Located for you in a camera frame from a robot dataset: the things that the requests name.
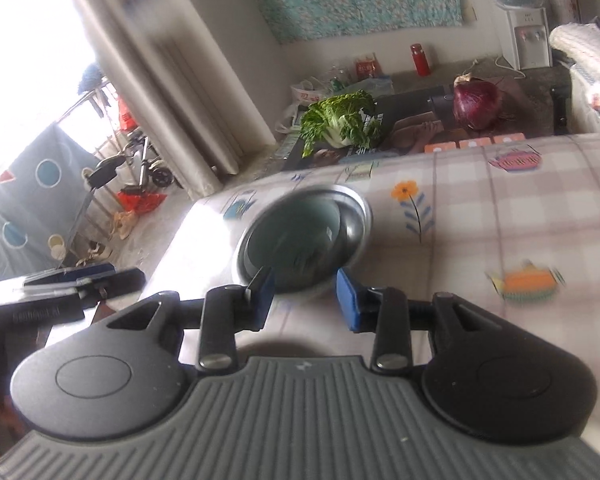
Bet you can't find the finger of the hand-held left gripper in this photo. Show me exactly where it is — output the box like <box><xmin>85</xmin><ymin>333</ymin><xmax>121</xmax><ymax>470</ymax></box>
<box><xmin>24</xmin><ymin>263</ymin><xmax>116</xmax><ymax>289</ymax></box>
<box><xmin>77</xmin><ymin>268</ymin><xmax>146</xmax><ymax>307</ymax></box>

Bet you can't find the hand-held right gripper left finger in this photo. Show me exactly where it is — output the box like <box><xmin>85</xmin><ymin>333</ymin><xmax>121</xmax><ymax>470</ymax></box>
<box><xmin>104</xmin><ymin>266</ymin><xmax>275</xmax><ymax>374</ymax></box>

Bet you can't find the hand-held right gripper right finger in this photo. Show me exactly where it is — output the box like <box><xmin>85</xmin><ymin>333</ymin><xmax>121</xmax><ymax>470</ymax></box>
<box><xmin>336</xmin><ymin>269</ymin><xmax>499</xmax><ymax>375</ymax></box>

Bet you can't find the green ceramic bowl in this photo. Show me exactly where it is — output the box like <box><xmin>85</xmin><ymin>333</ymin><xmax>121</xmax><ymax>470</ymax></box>
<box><xmin>245</xmin><ymin>197</ymin><xmax>343</xmax><ymax>281</ymax></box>

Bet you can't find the steel bowl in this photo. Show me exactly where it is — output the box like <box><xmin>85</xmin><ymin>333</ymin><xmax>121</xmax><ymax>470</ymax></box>
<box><xmin>230</xmin><ymin>185</ymin><xmax>373</xmax><ymax>295</ymax></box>

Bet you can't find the pair of shoes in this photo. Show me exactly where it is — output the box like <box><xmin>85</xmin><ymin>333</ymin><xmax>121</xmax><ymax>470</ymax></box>
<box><xmin>77</xmin><ymin>242</ymin><xmax>113</xmax><ymax>267</ymax></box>

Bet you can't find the blue cloth with circles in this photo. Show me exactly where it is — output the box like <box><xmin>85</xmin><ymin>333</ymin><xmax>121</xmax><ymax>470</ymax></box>
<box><xmin>0</xmin><ymin>122</ymin><xmax>101</xmax><ymax>286</ymax></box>

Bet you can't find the red basket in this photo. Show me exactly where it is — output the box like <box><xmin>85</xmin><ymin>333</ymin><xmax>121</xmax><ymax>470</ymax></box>
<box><xmin>120</xmin><ymin>187</ymin><xmax>169</xmax><ymax>214</ymax></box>

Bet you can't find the wheelchair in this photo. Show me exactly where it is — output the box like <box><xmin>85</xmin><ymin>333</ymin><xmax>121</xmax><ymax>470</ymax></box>
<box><xmin>124</xmin><ymin>130</ymin><xmax>177</xmax><ymax>189</ymax></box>

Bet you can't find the metal drying rack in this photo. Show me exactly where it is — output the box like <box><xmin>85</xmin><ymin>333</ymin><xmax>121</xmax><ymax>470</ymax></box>
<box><xmin>54</xmin><ymin>75</ymin><xmax>130</xmax><ymax>161</ymax></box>

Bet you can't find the napa cabbage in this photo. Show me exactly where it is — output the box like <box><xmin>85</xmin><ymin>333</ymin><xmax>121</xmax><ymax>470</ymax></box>
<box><xmin>300</xmin><ymin>90</ymin><xmax>387</xmax><ymax>158</ymax></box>

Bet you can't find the white plastic bag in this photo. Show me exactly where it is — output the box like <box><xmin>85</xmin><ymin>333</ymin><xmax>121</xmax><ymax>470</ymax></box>
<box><xmin>290</xmin><ymin>80</ymin><xmax>331</xmax><ymax>107</ymax></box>

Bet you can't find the beige curtain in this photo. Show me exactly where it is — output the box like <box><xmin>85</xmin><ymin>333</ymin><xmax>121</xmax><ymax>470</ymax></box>
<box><xmin>44</xmin><ymin>0</ymin><xmax>277</xmax><ymax>197</ymax></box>

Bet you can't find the red packet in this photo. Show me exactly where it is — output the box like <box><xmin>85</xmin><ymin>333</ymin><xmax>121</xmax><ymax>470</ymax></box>
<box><xmin>355</xmin><ymin>54</ymin><xmax>383</xmax><ymax>79</ymax></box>

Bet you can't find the red onion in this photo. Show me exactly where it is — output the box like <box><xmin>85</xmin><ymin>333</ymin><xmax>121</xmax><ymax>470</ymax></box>
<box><xmin>452</xmin><ymin>74</ymin><xmax>507</xmax><ymax>131</ymax></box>

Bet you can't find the red bottle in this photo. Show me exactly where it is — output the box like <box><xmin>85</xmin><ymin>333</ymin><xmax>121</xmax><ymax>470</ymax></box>
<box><xmin>411</xmin><ymin>43</ymin><xmax>431</xmax><ymax>77</ymax></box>

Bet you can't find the white water dispenser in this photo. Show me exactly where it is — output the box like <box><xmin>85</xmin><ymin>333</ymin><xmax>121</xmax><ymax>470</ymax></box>
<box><xmin>500</xmin><ymin>7</ymin><xmax>554</xmax><ymax>71</ymax></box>

